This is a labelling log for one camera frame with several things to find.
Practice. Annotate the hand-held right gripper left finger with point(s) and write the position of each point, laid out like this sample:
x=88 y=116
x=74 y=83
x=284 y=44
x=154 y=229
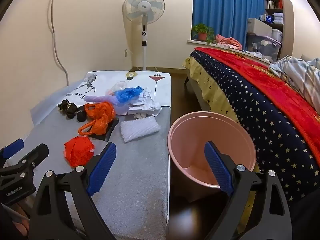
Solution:
x=102 y=170

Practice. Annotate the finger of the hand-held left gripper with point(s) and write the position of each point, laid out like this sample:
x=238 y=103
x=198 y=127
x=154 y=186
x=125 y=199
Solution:
x=37 y=152
x=13 y=148

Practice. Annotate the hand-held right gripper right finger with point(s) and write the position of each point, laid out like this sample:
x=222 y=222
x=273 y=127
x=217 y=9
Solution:
x=217 y=167

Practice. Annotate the red plastic bag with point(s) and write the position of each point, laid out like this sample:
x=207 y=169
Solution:
x=77 y=150

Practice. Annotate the black card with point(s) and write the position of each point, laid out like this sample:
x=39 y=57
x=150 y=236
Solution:
x=110 y=133

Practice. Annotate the pink plastic bucket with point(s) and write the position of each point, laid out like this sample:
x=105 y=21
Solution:
x=190 y=140

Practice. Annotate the black scrunchie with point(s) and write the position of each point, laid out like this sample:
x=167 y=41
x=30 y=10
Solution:
x=81 y=117
x=63 y=104
x=70 y=115
x=72 y=108

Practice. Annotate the white bubble wrap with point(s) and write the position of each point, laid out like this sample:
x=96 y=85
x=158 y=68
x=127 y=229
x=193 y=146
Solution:
x=140 y=128

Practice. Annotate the orange plastic bag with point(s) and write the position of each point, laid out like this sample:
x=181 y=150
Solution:
x=100 y=112

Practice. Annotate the purple foam wrap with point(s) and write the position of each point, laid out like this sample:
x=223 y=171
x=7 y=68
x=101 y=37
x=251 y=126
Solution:
x=120 y=108

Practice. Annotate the blue plastic bag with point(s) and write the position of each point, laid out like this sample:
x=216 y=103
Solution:
x=127 y=94

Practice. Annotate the person's left hand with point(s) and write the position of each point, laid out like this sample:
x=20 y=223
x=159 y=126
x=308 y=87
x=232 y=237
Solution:
x=21 y=226

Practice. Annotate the bed with red blanket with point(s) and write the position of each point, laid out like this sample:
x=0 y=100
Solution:
x=262 y=130

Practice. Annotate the yellow bed skirt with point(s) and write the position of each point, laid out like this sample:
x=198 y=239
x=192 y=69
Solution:
x=212 y=90

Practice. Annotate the clear plastic bag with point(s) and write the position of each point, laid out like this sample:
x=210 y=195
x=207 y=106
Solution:
x=117 y=87

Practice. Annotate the white printed tablecloth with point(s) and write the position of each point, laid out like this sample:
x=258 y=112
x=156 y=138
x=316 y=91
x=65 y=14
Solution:
x=105 y=80

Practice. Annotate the dark bed leg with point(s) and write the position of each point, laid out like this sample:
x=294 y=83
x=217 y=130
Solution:
x=186 y=80

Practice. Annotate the red floral blanket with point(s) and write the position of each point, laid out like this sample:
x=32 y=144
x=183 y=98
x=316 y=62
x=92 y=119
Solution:
x=262 y=80

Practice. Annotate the striped blue white quilt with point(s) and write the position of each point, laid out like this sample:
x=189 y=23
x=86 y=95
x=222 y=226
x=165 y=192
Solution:
x=300 y=75

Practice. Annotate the pink folded towel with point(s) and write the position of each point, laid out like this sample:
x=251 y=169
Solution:
x=230 y=42

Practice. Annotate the clear storage box purple lid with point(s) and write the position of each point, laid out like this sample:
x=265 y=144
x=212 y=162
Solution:
x=262 y=47

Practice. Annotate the potted green plant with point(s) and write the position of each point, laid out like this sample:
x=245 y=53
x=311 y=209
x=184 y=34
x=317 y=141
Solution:
x=203 y=36

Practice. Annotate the white plastic container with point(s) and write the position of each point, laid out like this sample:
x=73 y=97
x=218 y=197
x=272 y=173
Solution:
x=277 y=35

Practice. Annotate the grey cardboard box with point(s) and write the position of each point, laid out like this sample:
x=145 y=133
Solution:
x=258 y=26

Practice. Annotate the blue tissue packets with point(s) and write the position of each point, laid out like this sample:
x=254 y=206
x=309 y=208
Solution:
x=269 y=18

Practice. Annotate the blue curtain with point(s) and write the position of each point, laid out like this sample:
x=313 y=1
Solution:
x=225 y=10

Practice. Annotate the stack of white packets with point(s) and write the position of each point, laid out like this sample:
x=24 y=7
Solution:
x=278 y=18

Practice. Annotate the wooden bookshelf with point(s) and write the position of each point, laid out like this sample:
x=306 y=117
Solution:
x=275 y=10

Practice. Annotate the white standing fan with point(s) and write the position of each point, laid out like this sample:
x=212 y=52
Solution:
x=143 y=5

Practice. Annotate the row of books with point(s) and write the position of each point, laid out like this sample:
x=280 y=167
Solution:
x=273 y=4

